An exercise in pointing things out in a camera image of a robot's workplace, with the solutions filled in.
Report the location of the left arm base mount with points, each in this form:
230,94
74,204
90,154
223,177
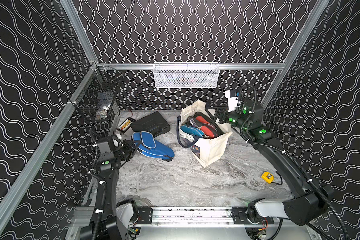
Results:
142,216

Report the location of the cream canvas tote bag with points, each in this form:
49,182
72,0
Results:
206,151

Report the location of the white mesh wall basket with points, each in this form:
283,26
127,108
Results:
186,75

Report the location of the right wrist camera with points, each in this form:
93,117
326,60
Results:
232,96

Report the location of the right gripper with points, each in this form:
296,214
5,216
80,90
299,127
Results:
219,111

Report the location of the black wire wall basket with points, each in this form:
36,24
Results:
97,101

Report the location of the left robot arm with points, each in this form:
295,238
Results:
110,220

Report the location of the teal paddle case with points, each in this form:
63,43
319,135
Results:
192,131

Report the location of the dark grey paddle case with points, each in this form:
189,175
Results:
191,122

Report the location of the black plastic case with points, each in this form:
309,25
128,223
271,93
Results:
153,123

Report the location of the red paddle case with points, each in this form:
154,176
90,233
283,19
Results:
209,129

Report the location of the yellow tape measure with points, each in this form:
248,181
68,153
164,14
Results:
270,179

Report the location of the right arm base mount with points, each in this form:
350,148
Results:
249,216

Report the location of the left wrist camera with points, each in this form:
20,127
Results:
109,144

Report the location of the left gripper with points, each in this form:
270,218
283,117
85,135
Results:
129,149

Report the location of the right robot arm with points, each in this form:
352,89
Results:
310,199

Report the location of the royal blue paddle case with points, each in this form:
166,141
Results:
149,147

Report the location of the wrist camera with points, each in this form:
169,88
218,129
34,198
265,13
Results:
232,96
109,144

